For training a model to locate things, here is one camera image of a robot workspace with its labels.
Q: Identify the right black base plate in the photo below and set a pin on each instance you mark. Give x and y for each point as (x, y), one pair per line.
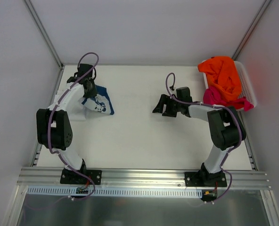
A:
(202, 178)

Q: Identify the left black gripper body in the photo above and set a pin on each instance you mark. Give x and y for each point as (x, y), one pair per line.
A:
(89, 88)

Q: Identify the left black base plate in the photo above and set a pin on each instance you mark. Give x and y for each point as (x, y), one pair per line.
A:
(69, 177)

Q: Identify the white slotted cable duct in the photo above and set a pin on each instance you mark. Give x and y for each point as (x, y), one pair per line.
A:
(115, 192)

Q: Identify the blue t shirt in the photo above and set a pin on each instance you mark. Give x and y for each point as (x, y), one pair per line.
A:
(100, 103)

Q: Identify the aluminium mounting rail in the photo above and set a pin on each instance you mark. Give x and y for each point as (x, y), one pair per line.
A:
(145, 178)

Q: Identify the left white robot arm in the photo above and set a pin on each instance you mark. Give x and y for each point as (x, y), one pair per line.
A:
(54, 130)

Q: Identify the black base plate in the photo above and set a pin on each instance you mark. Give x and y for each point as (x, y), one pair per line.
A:
(202, 178)
(69, 177)

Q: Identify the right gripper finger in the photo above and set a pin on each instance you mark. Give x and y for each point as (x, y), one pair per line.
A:
(160, 105)
(171, 109)

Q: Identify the white plastic basket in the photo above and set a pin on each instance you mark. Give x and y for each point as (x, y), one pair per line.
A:
(247, 90)

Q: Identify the pink t shirt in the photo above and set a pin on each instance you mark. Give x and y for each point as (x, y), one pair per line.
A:
(213, 97)

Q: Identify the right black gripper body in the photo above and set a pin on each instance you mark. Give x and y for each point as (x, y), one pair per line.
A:
(168, 106)

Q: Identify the folded white t shirt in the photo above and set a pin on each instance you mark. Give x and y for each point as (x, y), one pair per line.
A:
(78, 113)

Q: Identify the orange t shirt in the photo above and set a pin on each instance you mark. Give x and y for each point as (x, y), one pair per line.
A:
(222, 74)

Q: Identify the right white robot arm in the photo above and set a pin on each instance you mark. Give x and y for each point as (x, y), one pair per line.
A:
(226, 129)

